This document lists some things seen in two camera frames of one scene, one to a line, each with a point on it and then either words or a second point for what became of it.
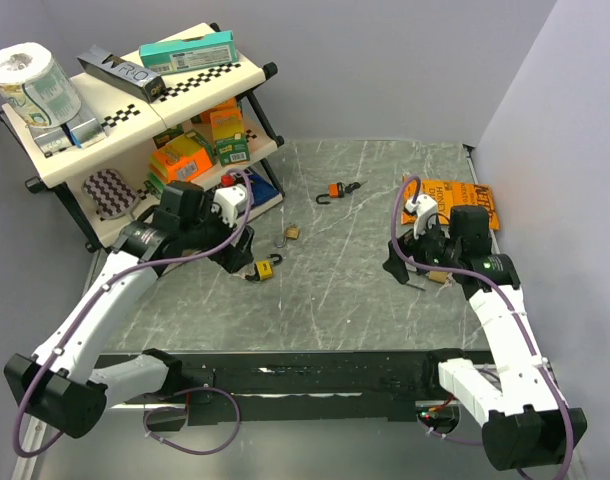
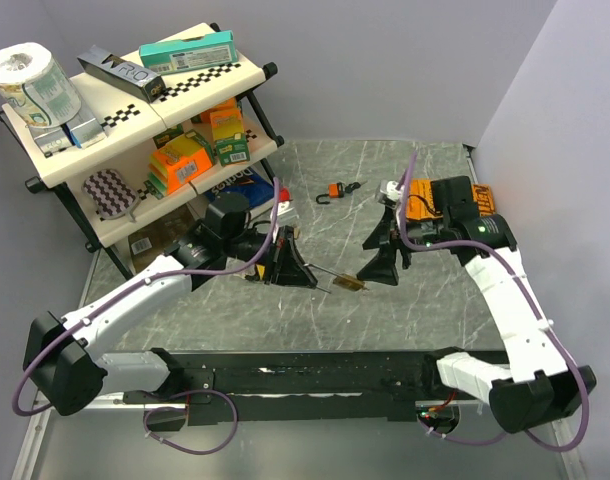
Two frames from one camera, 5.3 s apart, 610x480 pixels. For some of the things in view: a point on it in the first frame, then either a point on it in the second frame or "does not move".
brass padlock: (438, 276) to (341, 280)
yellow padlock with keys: (264, 269) does not move
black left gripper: (233, 257) to (284, 262)
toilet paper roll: (33, 85) does not move
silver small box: (51, 139) does not move
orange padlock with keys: (337, 191) does not move
